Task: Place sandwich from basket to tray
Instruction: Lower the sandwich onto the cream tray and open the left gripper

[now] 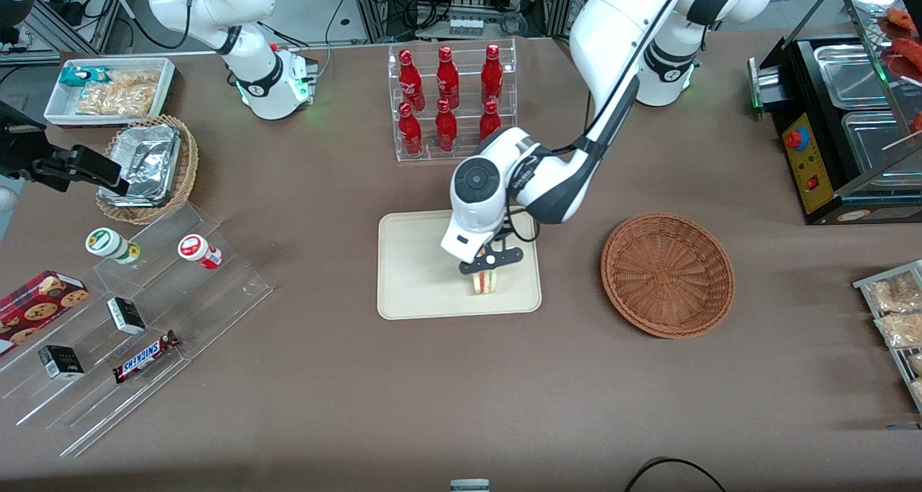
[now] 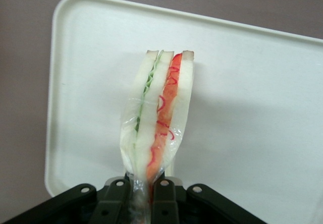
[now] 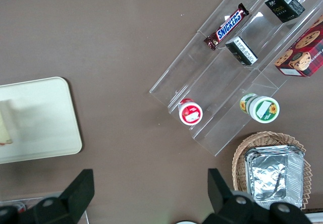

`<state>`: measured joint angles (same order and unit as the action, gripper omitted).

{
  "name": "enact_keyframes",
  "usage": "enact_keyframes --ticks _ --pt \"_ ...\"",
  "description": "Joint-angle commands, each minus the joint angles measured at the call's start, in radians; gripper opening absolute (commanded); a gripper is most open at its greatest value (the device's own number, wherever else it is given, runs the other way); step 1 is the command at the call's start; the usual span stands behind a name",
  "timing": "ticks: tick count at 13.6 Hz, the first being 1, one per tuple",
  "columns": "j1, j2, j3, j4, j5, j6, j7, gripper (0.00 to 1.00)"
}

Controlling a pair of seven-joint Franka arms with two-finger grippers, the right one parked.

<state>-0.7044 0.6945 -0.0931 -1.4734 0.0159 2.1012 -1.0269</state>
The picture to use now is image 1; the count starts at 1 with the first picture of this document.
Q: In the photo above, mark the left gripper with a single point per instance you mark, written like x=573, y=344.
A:
x=500, y=236

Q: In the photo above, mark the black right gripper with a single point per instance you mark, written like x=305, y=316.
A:
x=21, y=153

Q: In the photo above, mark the triangular sandwich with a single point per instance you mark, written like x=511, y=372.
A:
x=485, y=283

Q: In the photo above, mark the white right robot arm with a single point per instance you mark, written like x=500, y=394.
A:
x=252, y=67

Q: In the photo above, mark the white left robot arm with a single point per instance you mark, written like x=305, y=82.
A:
x=619, y=31

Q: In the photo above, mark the beige rectangular serving tray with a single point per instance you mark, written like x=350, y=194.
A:
x=418, y=276

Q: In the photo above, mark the aluminium foil tray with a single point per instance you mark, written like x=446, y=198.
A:
x=148, y=160

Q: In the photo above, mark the light wicker basket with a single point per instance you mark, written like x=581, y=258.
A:
x=189, y=160

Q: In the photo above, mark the brown wicker basket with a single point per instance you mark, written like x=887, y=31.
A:
x=666, y=276

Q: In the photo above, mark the grey snack tray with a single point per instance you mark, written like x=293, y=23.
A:
x=864, y=284

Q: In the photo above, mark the white plastic bin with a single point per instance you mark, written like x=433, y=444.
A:
x=54, y=106

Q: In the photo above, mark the clear bag of crackers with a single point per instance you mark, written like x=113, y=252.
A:
x=135, y=79
x=108, y=101

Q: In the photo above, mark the green lidded sunflower cup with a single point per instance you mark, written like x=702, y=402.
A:
x=104, y=242

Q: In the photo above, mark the teal snack packet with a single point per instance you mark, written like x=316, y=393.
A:
x=81, y=75

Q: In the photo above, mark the red cola bottle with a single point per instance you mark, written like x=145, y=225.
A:
x=447, y=76
x=410, y=78
x=492, y=73
x=410, y=130
x=446, y=126
x=490, y=121

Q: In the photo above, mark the red tartan cookie box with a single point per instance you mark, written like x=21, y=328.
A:
x=36, y=308

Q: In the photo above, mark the red lidded white cup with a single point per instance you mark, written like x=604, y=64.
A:
x=196, y=250

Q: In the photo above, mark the black box white text label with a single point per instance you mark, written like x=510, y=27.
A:
x=127, y=315

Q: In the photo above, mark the black power adapter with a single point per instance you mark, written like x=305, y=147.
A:
x=63, y=9

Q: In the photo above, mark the clear acrylic bottle rack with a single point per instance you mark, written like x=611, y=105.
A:
x=464, y=96

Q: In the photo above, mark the clear acrylic tiered shelf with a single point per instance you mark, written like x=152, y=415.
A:
x=180, y=312

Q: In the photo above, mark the black box gold Face print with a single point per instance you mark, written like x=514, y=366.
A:
x=61, y=362

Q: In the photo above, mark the Snickers chocolate bar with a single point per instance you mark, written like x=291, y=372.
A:
x=144, y=357

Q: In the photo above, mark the grey device edge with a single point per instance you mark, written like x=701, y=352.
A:
x=470, y=485

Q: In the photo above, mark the red emergency stop button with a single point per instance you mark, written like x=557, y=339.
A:
x=796, y=139

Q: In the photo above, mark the black food warmer cabinet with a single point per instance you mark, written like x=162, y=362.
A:
x=814, y=168

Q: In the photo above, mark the stainless steel food pan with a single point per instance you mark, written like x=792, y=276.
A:
x=850, y=74
x=875, y=142

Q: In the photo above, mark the clear bag of fried snacks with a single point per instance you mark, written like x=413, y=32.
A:
x=902, y=329
x=916, y=364
x=897, y=292

